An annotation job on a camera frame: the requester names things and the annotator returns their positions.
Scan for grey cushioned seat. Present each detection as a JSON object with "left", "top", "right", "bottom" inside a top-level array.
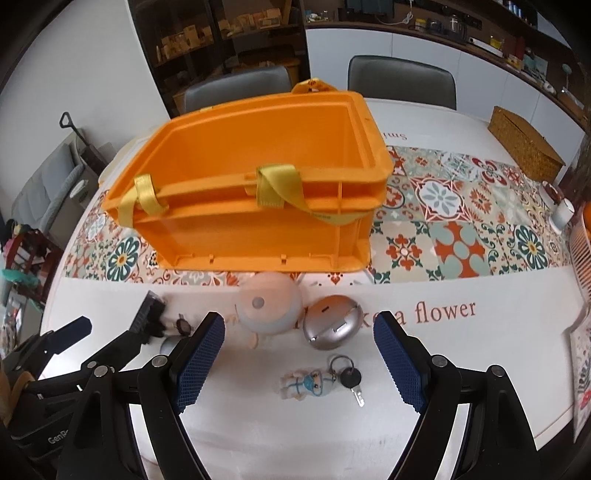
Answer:
[{"left": 11, "top": 142, "right": 89, "bottom": 232}]

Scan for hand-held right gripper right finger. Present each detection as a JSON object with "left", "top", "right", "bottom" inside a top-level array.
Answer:
[{"left": 373, "top": 311, "right": 539, "bottom": 480}]

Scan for grey dining chair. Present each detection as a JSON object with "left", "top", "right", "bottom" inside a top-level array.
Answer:
[
  {"left": 347, "top": 55, "right": 458, "bottom": 110},
  {"left": 184, "top": 65, "right": 294, "bottom": 116}
]

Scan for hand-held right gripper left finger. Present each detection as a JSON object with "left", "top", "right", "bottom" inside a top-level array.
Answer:
[{"left": 58, "top": 312, "right": 227, "bottom": 480}]

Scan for figure keychain with key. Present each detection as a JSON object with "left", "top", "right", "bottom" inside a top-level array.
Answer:
[{"left": 279, "top": 354, "right": 366, "bottom": 408}]

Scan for black handled tool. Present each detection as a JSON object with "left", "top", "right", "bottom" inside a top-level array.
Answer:
[{"left": 60, "top": 112, "right": 108, "bottom": 168}]

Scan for orange plastic crate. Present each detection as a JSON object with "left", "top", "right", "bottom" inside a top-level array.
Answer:
[{"left": 100, "top": 78, "right": 395, "bottom": 274}]

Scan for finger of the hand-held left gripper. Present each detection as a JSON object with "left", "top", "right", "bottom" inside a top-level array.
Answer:
[
  {"left": 78, "top": 329, "right": 142, "bottom": 376},
  {"left": 9, "top": 316, "right": 93, "bottom": 370}
]

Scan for black device with clear cap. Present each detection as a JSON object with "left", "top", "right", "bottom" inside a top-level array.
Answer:
[{"left": 130, "top": 291, "right": 168, "bottom": 346}]

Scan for pink round night light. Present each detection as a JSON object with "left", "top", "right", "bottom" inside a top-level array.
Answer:
[{"left": 233, "top": 272, "right": 305, "bottom": 349}]

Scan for orange slatted rack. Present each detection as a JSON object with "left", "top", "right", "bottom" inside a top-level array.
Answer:
[{"left": 570, "top": 203, "right": 591, "bottom": 296}]

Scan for printed tablecloth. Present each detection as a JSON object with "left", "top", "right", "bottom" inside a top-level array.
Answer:
[{"left": 39, "top": 95, "right": 591, "bottom": 467}]

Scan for silver oval coin bank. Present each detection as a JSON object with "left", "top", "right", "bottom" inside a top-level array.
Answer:
[{"left": 302, "top": 295, "right": 365, "bottom": 354}]

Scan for red wooden chair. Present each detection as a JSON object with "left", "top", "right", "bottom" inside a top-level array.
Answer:
[{"left": 0, "top": 226, "right": 52, "bottom": 298}]

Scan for teal cloth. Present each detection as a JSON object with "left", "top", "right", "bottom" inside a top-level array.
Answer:
[{"left": 2, "top": 268, "right": 38, "bottom": 289}]

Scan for red rimmed cup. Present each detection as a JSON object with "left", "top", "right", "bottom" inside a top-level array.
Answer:
[{"left": 540, "top": 181, "right": 565, "bottom": 205}]

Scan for dark shelf cabinet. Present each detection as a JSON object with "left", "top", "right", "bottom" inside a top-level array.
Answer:
[{"left": 128, "top": 0, "right": 308, "bottom": 118}]

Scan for white cup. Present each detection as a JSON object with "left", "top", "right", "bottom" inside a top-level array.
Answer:
[{"left": 551, "top": 198, "right": 576, "bottom": 232}]

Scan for printed bag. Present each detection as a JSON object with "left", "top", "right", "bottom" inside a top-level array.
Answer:
[{"left": 566, "top": 305, "right": 591, "bottom": 439}]

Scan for brown wicker box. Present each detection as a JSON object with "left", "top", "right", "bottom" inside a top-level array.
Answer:
[{"left": 488, "top": 106, "right": 566, "bottom": 183}]

